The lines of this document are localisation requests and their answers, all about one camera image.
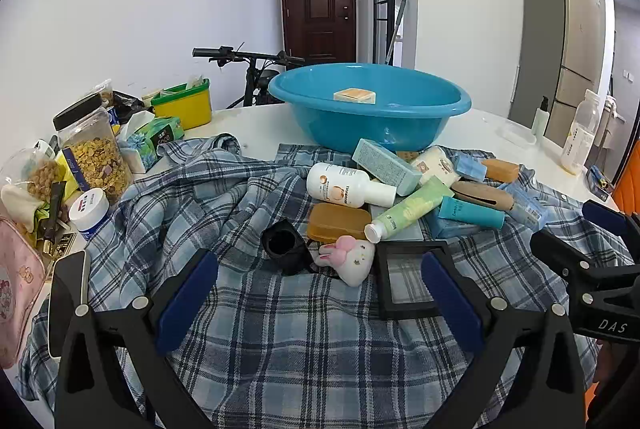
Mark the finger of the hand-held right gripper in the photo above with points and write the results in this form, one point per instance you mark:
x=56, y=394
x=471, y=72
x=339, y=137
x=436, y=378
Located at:
x=560, y=251
x=602, y=214

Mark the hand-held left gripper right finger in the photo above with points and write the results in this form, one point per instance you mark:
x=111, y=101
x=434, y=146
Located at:
x=450, y=299

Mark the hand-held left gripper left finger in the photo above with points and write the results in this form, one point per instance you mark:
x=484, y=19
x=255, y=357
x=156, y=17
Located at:
x=187, y=299

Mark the light blue printed box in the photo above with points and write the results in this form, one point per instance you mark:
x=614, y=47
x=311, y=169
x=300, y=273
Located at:
x=527, y=209

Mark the teal tube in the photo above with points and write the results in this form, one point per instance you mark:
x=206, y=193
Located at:
x=470, y=211

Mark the brown tube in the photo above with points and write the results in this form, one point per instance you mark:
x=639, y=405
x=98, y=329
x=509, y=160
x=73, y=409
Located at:
x=480, y=194

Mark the orange white small box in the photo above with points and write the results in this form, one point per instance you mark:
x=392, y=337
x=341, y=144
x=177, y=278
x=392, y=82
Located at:
x=407, y=156

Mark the white lotion bottle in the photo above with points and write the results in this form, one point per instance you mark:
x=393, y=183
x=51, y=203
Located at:
x=335, y=184

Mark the blue plastic basin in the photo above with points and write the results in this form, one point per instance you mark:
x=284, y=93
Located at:
x=320, y=119

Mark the clear plastic food container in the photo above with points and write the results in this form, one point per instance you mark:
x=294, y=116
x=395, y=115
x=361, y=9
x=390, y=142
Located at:
x=515, y=131

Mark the yellow container with green lid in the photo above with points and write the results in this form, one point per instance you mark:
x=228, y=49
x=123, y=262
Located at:
x=185, y=106

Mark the small dark blue box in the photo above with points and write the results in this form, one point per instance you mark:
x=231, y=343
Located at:
x=600, y=181

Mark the orange chair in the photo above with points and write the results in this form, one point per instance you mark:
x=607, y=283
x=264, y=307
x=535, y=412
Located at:
x=630, y=189

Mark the light blue flat box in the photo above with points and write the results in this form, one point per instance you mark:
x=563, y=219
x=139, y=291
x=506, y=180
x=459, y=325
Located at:
x=450, y=230

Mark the grey blue flat box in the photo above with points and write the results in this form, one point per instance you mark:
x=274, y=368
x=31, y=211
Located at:
x=407, y=233

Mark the clear plastic bottle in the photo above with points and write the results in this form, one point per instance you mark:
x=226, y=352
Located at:
x=580, y=134

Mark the blue plaid shirt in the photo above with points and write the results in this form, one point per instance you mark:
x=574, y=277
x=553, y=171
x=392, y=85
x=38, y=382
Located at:
x=280, y=319

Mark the light green tube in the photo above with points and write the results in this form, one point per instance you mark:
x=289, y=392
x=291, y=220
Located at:
x=415, y=206

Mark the orange soap bar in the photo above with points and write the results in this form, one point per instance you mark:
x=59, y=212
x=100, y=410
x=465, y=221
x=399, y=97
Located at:
x=500, y=170

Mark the white pink bunny figurine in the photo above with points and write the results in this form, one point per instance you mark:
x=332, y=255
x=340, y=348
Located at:
x=352, y=259

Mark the white pump bottle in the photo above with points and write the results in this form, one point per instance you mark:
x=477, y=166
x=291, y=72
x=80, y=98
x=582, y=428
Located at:
x=540, y=119

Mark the white smartphone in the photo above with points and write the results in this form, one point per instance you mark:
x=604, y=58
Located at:
x=67, y=289

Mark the small light blue box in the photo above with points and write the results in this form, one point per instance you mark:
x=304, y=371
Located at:
x=470, y=168

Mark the white jar with blue label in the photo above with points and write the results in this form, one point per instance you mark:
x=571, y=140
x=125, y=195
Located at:
x=90, y=211

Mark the amber soap bar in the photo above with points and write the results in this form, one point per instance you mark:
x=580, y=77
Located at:
x=332, y=221

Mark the pale teal rectangular box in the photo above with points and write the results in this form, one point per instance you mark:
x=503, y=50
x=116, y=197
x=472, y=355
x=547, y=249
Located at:
x=385, y=164

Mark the black tube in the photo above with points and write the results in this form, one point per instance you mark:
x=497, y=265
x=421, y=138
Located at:
x=55, y=209

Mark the green tissue pack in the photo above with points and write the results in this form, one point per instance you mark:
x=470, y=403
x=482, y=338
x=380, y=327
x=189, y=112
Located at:
x=150, y=141

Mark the yellow green packet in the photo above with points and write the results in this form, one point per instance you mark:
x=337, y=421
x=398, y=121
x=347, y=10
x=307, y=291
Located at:
x=70, y=174

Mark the cereal jar with black lid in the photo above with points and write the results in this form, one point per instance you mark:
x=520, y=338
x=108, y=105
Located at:
x=95, y=154

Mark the pink pouch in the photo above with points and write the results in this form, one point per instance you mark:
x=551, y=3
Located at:
x=15, y=299

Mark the beige refrigerator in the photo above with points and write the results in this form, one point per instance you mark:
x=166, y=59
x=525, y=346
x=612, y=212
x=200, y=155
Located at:
x=560, y=44

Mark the clear snack bag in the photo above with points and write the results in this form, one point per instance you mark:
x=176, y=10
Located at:
x=42, y=174

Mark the black plastic bag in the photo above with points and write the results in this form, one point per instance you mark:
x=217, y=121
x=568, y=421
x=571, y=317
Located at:
x=127, y=101

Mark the cream box with orange top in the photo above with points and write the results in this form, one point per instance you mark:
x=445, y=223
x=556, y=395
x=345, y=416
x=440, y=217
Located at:
x=355, y=94

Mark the black bicycle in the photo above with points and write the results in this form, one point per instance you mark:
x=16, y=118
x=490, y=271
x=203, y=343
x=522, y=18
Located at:
x=260, y=79

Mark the mop pole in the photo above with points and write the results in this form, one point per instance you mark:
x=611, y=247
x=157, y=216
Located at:
x=397, y=29

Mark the brown entrance door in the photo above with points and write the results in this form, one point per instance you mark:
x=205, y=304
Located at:
x=320, y=4

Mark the black frame display box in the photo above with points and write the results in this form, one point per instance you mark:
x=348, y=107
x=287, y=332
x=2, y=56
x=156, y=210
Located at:
x=400, y=310

